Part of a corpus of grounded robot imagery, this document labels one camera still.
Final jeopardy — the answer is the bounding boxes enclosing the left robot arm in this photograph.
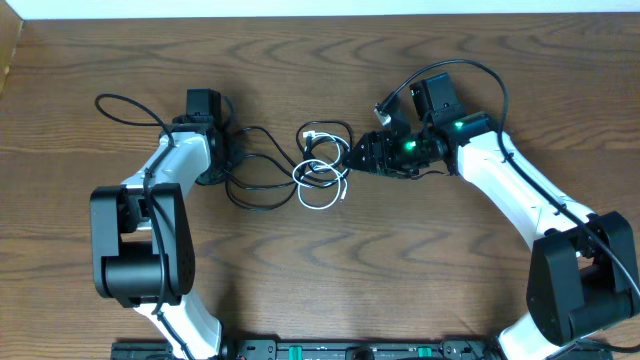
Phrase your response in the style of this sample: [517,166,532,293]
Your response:
[89,116,229,359]

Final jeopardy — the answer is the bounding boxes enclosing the black usb cable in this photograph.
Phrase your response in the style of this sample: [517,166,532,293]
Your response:
[294,119,355,190]

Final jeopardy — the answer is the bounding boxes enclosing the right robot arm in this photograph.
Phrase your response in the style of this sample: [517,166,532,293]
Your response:
[343,73,639,359]

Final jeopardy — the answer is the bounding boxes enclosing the thin black cable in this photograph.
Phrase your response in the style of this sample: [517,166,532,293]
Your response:
[222,125,301,212]

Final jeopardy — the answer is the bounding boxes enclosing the white usb cable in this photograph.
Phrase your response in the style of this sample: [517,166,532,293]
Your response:
[291,130,351,211]

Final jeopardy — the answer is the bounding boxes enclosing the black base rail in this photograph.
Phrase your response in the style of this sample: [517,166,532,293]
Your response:
[109,337,614,360]

